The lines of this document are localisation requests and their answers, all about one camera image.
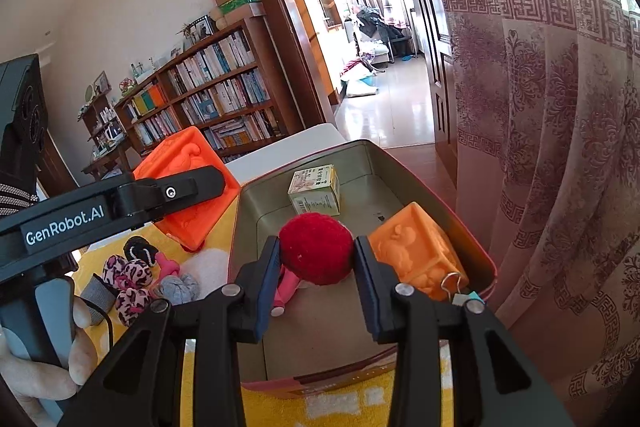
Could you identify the blue binder clip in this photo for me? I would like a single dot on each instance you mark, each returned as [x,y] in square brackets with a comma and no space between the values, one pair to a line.
[470,297]

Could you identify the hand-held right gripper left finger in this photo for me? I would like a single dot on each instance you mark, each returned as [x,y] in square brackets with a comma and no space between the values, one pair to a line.
[267,289]

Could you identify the framed photo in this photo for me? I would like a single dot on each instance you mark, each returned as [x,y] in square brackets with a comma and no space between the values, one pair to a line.
[204,27]

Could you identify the small orange embossed cube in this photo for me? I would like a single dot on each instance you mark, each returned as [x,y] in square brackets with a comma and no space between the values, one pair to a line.
[415,247]

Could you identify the dark wooden sliding door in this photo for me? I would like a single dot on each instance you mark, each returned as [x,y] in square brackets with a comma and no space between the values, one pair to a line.
[425,57]

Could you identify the black white striped cloth piece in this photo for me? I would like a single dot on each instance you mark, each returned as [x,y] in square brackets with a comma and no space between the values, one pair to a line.
[139,251]

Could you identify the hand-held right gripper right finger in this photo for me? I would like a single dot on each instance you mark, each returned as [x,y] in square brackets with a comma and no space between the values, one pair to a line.
[367,294]

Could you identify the wooden desk with shelf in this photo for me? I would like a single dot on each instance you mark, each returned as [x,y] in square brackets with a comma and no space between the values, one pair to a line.
[107,132]

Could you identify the white green medicine box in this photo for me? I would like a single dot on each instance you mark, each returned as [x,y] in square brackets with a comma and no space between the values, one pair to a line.
[315,192]

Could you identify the person's left hand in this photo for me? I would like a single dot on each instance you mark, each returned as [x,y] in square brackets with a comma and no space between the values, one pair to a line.
[80,357]

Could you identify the patterned beige curtain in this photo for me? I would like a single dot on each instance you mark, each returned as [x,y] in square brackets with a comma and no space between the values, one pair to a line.
[550,157]

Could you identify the grey knotted cloth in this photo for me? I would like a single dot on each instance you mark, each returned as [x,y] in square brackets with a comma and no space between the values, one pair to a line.
[175,289]

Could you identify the wooden bookshelf with books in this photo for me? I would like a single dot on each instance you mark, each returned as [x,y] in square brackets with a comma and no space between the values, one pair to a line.
[215,92]

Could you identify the pile of clothes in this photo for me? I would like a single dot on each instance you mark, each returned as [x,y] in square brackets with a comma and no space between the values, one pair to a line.
[380,27]

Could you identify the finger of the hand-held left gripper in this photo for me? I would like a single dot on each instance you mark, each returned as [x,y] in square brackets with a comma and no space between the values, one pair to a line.
[195,189]

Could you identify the large orange embossed cube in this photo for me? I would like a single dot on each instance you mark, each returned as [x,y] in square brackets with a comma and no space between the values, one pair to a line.
[190,152]

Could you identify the green cardboard box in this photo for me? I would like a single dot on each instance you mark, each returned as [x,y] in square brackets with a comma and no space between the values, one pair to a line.
[242,4]

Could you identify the yellow white printed blanket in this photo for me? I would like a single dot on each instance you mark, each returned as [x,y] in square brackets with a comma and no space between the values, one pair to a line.
[210,397]

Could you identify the pink leopard plush toy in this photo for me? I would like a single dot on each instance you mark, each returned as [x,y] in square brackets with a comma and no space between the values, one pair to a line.
[132,279]

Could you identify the wooden door frame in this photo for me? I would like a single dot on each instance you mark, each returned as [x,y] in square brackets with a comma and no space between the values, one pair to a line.
[280,32]

